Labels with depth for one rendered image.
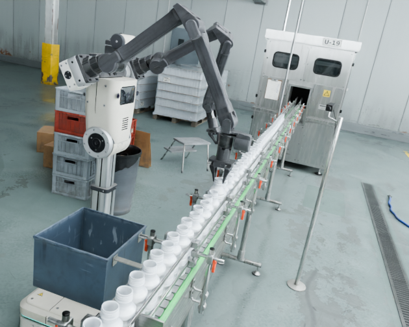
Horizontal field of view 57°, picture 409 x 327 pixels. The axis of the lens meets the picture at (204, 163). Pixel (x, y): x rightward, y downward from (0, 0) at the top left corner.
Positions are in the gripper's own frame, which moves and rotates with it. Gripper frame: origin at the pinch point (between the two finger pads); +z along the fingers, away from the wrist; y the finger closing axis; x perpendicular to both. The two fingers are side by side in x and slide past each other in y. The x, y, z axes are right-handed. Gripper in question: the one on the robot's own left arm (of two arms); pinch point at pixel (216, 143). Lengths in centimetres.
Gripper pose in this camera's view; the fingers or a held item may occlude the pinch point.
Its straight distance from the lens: 222.1
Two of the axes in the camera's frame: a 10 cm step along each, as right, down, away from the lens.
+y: 3.0, -2.4, 9.2
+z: 1.9, 9.6, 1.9
